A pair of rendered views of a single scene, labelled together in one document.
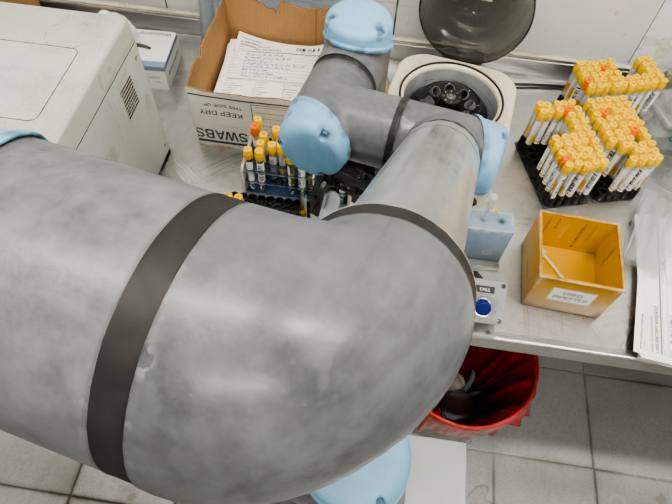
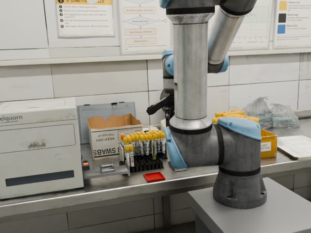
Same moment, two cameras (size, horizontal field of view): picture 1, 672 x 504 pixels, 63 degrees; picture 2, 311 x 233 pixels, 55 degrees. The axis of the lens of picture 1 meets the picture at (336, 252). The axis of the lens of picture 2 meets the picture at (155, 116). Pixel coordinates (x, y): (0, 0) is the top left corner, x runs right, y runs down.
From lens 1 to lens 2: 0.81 m
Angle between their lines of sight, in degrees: 49
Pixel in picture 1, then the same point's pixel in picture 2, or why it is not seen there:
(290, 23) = (114, 123)
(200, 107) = (96, 138)
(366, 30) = not seen: hidden behind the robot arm
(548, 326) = (264, 162)
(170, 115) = not seen: hidden behind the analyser
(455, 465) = (270, 181)
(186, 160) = (91, 164)
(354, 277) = not seen: outside the picture
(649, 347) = (298, 155)
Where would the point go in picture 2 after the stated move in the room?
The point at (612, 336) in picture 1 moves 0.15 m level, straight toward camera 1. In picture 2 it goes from (285, 158) to (281, 170)
